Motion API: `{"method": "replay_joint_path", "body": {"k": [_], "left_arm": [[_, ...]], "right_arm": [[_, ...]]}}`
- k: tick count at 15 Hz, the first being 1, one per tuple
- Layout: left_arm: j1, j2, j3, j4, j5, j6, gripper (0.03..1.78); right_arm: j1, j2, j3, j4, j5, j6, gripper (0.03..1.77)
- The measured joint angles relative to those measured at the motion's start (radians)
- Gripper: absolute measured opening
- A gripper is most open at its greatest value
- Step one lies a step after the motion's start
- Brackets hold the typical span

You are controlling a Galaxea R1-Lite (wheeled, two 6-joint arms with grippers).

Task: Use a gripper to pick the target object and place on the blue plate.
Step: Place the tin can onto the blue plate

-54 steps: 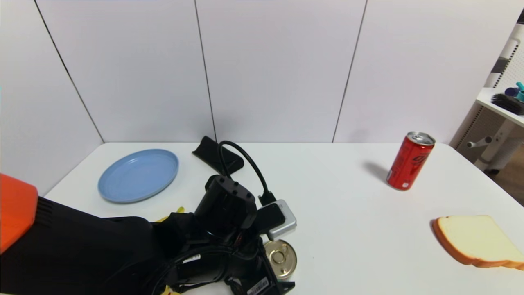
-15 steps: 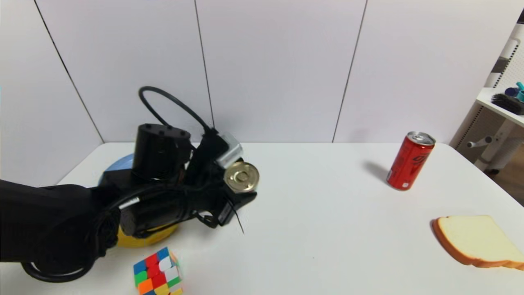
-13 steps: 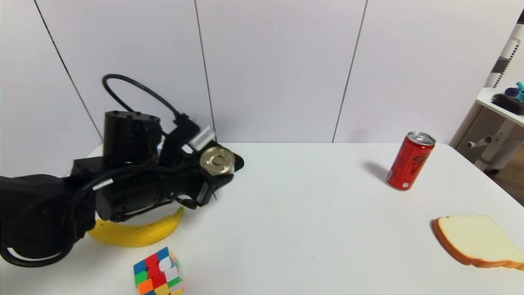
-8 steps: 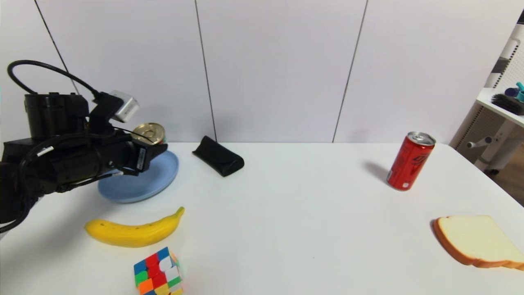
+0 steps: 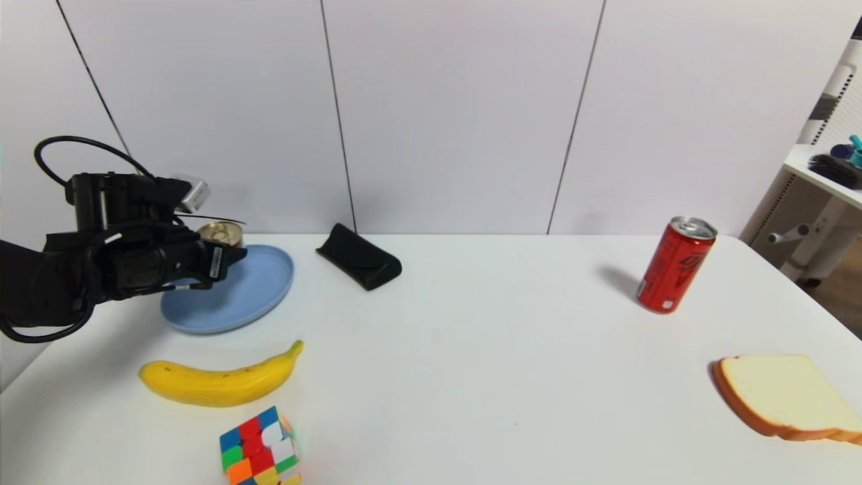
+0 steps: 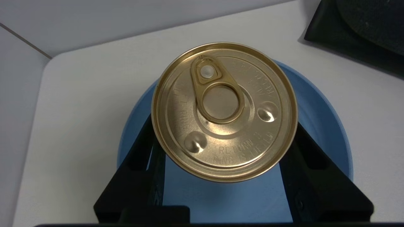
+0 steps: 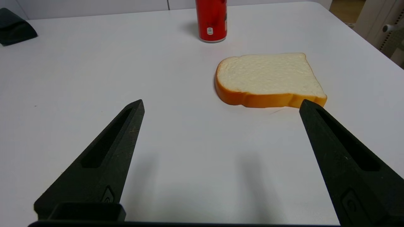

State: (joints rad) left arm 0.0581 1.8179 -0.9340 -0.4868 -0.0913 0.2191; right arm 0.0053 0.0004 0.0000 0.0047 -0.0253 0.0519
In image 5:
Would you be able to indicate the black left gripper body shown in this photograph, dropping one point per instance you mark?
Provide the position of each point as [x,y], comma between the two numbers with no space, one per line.
[217,262]

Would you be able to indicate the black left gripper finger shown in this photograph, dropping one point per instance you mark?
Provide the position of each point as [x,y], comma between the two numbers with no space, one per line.
[236,257]
[212,218]

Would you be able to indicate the small gold-lid tin can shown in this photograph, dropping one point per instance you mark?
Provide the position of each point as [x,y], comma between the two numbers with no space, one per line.
[219,234]

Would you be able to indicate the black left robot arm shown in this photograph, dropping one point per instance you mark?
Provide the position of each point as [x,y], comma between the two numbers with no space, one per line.
[27,283]

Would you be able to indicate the blue plate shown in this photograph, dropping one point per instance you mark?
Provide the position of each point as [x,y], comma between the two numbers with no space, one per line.
[256,289]

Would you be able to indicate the dark blue round object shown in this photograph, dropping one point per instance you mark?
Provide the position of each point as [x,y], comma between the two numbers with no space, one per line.
[839,152]

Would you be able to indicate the teal plastic object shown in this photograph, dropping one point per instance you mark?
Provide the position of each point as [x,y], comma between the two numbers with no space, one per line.
[856,155]

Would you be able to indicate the yellow banana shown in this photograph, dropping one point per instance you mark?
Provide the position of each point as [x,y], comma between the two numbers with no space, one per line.
[215,385]

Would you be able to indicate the black glasses case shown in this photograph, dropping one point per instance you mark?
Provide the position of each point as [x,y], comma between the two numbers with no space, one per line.
[360,259]

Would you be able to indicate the multicolour puzzle cube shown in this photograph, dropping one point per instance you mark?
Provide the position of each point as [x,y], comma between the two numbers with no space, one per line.
[259,448]

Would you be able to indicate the red soda can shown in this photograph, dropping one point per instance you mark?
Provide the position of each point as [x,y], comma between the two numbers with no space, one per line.
[673,269]

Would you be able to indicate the white bread slice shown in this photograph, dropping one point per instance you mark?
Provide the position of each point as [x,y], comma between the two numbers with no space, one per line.
[784,392]

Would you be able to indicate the white side shelf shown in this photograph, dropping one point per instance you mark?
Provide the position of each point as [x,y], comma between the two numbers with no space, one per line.
[825,215]

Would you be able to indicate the black bristle brush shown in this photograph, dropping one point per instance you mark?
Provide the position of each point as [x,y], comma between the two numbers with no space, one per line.
[835,172]

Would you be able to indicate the white pegboard panel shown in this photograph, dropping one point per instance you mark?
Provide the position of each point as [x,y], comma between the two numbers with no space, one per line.
[842,101]

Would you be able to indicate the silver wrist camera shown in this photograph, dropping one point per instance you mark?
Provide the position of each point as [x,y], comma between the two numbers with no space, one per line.
[194,192]

